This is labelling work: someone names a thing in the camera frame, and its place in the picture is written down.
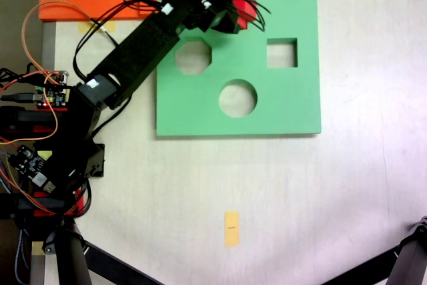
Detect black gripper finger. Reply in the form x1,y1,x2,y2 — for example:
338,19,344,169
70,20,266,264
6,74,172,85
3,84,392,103
213,9,241,35

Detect red cross columnar block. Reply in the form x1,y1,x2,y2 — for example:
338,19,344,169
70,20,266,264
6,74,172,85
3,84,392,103
228,0,258,31

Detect green shape hole board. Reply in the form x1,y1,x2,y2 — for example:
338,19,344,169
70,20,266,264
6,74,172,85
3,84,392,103
155,0,323,139

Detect small circuit board with connectors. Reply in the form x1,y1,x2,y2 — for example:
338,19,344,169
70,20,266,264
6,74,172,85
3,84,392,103
35,69,71,109

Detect black table clamp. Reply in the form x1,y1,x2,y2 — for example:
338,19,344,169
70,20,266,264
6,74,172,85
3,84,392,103
0,106,67,132
0,194,66,221

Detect yellow tape marker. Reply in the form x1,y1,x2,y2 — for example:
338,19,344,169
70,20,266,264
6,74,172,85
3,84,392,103
224,211,241,248

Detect black circuit board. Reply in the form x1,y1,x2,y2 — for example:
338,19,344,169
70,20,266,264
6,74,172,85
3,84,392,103
8,144,57,196

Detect thin black tripod strut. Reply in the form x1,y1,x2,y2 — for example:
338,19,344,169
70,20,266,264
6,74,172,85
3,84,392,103
81,240,166,285
320,246,401,285

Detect notched black tripod leg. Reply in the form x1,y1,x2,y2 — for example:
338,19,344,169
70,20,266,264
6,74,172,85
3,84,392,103
386,215,427,285

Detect black gripper cable loops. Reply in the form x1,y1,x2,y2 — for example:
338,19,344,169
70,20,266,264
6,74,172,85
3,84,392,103
223,0,272,32

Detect black cable joined to orange wire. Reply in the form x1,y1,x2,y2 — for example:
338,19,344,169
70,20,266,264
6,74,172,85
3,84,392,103
88,17,133,132

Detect black forearm cable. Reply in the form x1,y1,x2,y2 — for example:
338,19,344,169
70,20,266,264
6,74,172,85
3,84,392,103
72,0,164,81

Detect long orange wire loop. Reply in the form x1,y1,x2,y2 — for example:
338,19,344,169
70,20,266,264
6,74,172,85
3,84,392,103
21,0,103,77

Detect black USB cable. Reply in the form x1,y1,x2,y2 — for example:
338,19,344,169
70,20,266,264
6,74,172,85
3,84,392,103
0,92,37,103

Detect short orange wire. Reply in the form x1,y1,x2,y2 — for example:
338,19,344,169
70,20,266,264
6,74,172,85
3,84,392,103
0,73,60,142

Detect red base plate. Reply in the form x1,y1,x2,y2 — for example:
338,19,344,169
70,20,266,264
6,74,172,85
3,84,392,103
32,106,85,216

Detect blue braided cable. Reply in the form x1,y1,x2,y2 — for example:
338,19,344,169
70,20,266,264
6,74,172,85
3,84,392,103
13,228,33,285

